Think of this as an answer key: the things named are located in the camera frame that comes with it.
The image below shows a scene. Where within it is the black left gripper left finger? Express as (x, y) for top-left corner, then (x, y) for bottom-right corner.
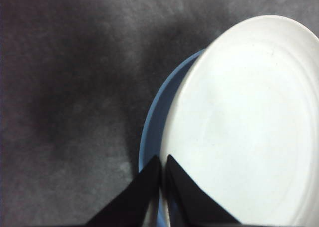
(83, 154), (162, 226)

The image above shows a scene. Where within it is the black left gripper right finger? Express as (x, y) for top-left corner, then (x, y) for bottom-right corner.
(165, 154), (244, 225)

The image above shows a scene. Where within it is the white round plate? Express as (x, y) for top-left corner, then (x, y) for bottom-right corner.
(160, 14), (319, 227)

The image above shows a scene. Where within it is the blue round plate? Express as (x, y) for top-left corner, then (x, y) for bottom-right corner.
(138, 48), (209, 227)

